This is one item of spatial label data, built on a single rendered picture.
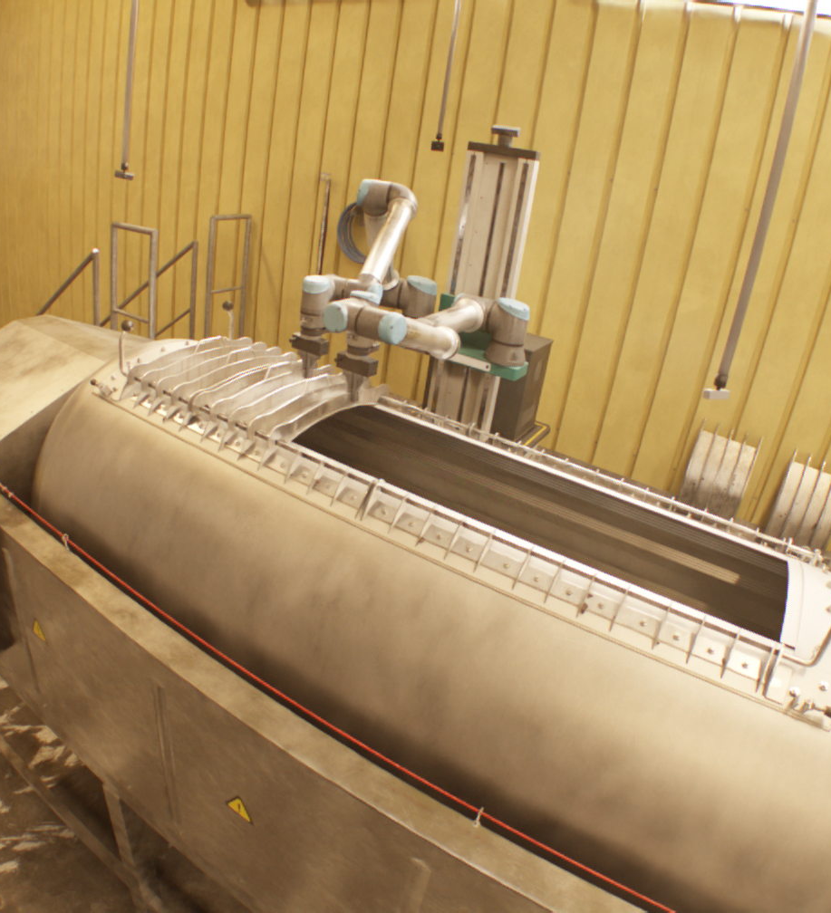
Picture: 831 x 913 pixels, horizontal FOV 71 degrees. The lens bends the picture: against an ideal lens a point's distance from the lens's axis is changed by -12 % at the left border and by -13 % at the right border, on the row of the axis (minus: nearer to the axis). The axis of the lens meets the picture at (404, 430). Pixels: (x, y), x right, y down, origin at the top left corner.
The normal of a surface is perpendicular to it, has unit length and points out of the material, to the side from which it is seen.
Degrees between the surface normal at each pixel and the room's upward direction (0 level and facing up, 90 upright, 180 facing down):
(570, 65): 90
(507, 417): 90
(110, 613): 0
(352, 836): 90
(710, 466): 73
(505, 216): 90
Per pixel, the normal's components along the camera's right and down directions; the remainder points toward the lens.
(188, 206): -0.53, 0.27
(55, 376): -0.06, -0.75
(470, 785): -0.49, 0.07
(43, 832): 0.14, -0.91
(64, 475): -0.40, -0.18
